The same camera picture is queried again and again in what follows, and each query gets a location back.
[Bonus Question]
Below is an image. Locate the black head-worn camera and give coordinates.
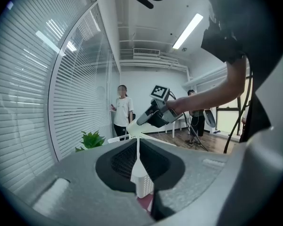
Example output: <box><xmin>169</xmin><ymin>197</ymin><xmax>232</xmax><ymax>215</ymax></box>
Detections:
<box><xmin>134</xmin><ymin>0</ymin><xmax>155</xmax><ymax>10</ymax></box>

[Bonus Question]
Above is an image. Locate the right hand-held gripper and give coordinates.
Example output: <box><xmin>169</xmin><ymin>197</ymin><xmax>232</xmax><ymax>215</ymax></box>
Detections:
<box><xmin>136</xmin><ymin>84</ymin><xmax>183</xmax><ymax>129</ymax></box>

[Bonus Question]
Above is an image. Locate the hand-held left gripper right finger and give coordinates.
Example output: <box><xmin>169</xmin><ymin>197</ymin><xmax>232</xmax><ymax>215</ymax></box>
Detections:
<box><xmin>140</xmin><ymin>139</ymin><xmax>229</xmax><ymax>222</ymax></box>

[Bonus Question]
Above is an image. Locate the person's black shirt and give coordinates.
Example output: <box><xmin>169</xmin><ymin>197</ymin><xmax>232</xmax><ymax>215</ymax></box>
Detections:
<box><xmin>200</xmin><ymin>0</ymin><xmax>283</xmax><ymax>144</ymax></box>

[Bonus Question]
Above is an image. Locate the white plastic basket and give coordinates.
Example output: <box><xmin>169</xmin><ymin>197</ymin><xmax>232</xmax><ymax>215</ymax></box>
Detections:
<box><xmin>107</xmin><ymin>132</ymin><xmax>178</xmax><ymax>199</ymax></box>

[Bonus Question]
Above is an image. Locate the white ceiling air vent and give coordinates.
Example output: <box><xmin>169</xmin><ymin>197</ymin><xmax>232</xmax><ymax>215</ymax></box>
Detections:
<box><xmin>133</xmin><ymin>48</ymin><xmax>161</xmax><ymax>59</ymax></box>

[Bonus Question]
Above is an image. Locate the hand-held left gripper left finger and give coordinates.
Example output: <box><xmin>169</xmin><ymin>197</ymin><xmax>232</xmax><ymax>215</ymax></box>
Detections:
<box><xmin>14</xmin><ymin>139</ymin><xmax>155</xmax><ymax>226</ymax></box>

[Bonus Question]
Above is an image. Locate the long ceiling lamp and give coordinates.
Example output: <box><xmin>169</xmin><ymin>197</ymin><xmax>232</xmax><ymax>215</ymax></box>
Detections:
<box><xmin>172</xmin><ymin>13</ymin><xmax>204</xmax><ymax>50</ymax></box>

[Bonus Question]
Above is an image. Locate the person's right forearm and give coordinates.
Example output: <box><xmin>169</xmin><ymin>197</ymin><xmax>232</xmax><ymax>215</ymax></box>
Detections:
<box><xmin>166</xmin><ymin>55</ymin><xmax>248</xmax><ymax>115</ymax></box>

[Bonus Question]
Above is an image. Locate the white side table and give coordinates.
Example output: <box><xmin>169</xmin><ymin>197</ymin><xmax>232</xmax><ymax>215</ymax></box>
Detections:
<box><xmin>164</xmin><ymin>116</ymin><xmax>194</xmax><ymax>137</ymax></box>

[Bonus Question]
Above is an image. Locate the green potted plant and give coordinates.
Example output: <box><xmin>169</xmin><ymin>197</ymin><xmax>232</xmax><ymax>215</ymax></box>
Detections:
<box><xmin>75</xmin><ymin>130</ymin><xmax>106</xmax><ymax>153</ymax></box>

